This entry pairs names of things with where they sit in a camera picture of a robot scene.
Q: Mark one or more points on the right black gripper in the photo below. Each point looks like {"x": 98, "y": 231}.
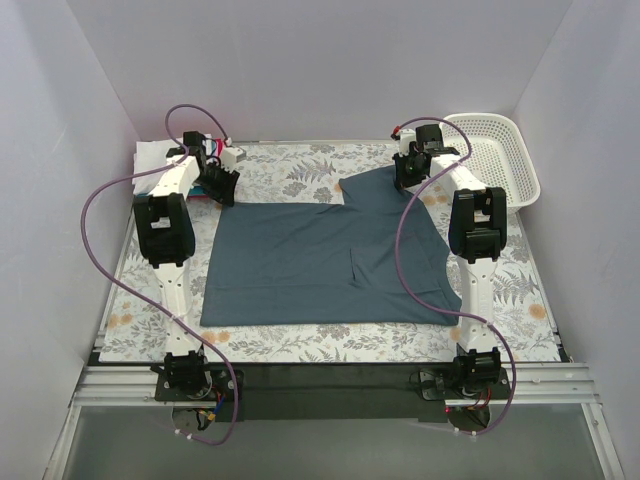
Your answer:
{"x": 409, "y": 176}

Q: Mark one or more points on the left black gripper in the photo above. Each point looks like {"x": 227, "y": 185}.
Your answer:
{"x": 218, "y": 181}

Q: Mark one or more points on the blue grey t shirt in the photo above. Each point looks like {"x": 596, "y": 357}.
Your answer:
{"x": 377, "y": 257}

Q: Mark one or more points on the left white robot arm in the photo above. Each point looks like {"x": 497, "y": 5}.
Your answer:
{"x": 167, "y": 241}

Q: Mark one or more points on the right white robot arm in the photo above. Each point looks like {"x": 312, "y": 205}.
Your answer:
{"x": 477, "y": 235}

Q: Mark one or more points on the teal folded t shirt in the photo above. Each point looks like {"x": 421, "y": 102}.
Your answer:
{"x": 198, "y": 181}

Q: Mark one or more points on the red folded t shirt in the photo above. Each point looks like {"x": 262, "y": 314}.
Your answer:
{"x": 212, "y": 148}

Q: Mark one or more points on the white folded t shirt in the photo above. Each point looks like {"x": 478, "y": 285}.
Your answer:
{"x": 149, "y": 156}

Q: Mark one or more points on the floral table mat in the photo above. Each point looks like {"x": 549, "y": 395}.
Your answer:
{"x": 134, "y": 331}

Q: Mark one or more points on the white plastic basket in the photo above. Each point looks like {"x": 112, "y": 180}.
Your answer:
{"x": 500, "y": 157}

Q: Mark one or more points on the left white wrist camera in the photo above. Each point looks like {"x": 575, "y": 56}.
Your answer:
{"x": 230, "y": 155}

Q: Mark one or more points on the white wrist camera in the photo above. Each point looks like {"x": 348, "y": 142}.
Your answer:
{"x": 230, "y": 155}
{"x": 404, "y": 137}

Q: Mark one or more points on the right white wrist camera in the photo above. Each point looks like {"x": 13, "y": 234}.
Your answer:
{"x": 404, "y": 137}

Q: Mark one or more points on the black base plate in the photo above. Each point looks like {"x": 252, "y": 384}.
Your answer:
{"x": 330, "y": 391}

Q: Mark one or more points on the aluminium frame rail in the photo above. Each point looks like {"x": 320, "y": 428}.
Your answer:
{"x": 537, "y": 383}

